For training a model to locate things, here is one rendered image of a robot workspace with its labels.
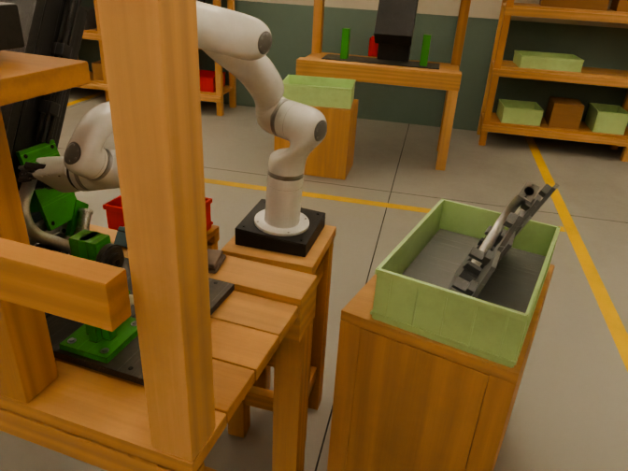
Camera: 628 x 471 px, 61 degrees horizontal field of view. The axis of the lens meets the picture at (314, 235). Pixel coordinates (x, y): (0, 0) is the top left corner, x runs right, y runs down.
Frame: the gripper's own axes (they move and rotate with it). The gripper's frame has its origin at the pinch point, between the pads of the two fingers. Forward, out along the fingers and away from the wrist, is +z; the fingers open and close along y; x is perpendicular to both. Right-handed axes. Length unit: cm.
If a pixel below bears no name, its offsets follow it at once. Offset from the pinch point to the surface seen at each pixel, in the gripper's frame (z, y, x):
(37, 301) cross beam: -36, 19, 35
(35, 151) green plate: 2.7, -0.5, -8.2
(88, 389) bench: -21, -12, 46
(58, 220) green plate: 2.8, -12.4, 5.2
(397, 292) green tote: -75, -63, 11
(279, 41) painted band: 164, -372, -393
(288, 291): -47, -50, 14
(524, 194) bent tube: -109, -65, -18
